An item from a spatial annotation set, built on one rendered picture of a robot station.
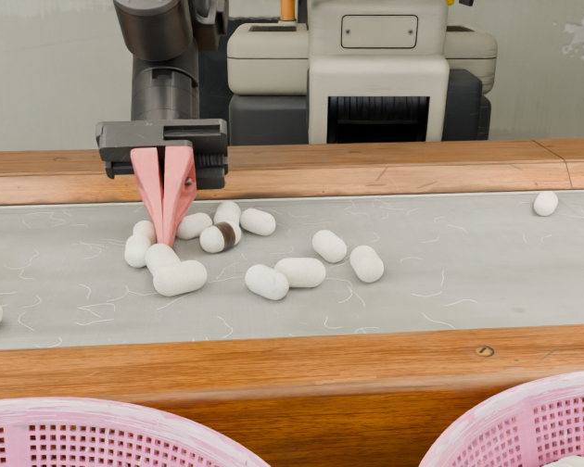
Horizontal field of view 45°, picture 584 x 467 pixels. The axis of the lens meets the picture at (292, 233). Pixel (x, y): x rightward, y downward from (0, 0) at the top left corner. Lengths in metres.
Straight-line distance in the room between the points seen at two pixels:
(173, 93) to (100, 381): 0.30
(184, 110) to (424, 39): 0.67
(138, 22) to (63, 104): 2.20
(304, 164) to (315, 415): 0.39
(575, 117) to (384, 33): 1.72
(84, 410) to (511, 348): 0.22
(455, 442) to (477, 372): 0.06
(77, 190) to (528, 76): 2.22
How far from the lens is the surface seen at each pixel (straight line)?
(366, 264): 0.50
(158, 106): 0.59
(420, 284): 0.52
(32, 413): 0.36
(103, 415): 0.34
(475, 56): 1.49
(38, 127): 2.81
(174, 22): 0.58
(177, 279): 0.49
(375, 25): 1.18
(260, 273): 0.48
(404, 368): 0.37
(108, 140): 0.57
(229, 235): 0.56
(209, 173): 0.60
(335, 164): 0.71
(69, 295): 0.52
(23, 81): 2.79
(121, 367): 0.38
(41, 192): 0.71
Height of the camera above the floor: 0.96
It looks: 22 degrees down
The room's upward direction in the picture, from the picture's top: straight up
